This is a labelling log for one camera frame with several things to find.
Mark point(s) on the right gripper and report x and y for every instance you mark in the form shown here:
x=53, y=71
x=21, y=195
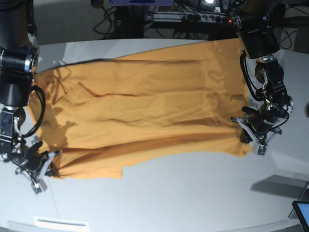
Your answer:
x=33, y=163

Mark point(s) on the white power strip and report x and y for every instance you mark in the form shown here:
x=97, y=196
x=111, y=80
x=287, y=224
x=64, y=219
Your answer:
x=207, y=18

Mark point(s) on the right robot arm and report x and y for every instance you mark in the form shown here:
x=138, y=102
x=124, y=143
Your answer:
x=95, y=118

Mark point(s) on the tablet screen on stand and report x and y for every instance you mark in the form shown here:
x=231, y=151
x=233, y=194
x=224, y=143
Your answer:
x=300, y=208

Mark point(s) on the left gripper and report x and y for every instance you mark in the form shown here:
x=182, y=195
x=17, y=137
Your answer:
x=257, y=124

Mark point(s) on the yellow T-shirt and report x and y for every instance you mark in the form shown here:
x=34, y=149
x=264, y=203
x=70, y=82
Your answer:
x=106, y=115

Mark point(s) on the white label on table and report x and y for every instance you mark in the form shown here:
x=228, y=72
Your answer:
x=59, y=223

